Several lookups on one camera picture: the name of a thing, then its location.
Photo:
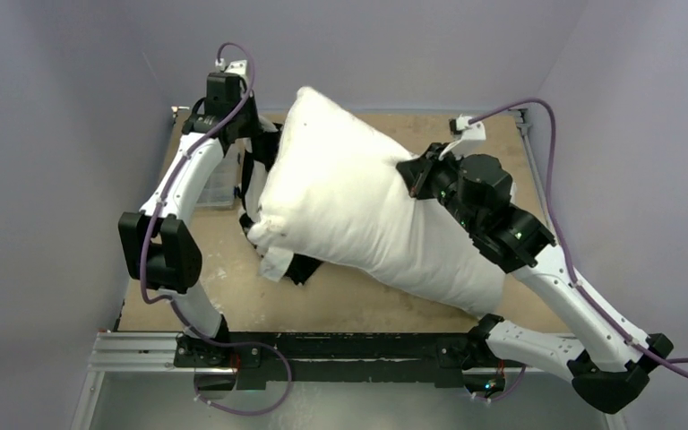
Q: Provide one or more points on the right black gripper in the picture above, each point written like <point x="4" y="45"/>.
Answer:
<point x="417" y="172"/>

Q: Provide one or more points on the white pillow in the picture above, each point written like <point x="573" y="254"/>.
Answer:
<point x="334" y="194"/>

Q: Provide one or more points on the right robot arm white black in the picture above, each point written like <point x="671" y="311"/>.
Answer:
<point x="607" y="360"/>

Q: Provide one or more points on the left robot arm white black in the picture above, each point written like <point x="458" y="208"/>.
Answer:
<point x="159" y="248"/>

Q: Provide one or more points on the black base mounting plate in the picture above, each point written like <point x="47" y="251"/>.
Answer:
<point x="446" y="360"/>

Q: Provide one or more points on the clear plastic organizer box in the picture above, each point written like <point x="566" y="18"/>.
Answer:
<point x="220" y="190"/>

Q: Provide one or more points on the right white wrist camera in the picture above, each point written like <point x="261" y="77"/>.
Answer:
<point x="468" y="135"/>

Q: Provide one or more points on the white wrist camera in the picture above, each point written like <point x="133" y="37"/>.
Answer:
<point x="241" y="68"/>
<point x="468" y="135"/>

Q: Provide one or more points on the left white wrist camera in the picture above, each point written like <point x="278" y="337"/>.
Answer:
<point x="241" y="68"/>

